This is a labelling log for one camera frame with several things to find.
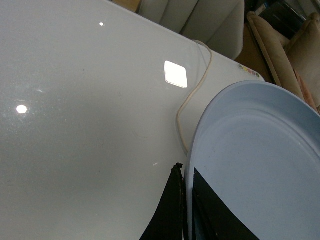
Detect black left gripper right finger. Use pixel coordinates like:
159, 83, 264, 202
192, 169, 258, 240

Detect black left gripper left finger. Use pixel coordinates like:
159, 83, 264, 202
140, 163, 185, 240

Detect light blue round plate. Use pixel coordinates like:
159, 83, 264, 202
185, 80, 320, 240

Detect beige cushion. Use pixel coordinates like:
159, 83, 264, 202
242, 12, 320, 113

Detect right beige chair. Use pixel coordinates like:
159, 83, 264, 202
136, 0, 245, 60

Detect black appliance box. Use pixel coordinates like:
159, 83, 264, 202
254, 0, 320, 39

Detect beige power cable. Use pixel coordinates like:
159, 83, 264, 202
176, 39, 214, 153

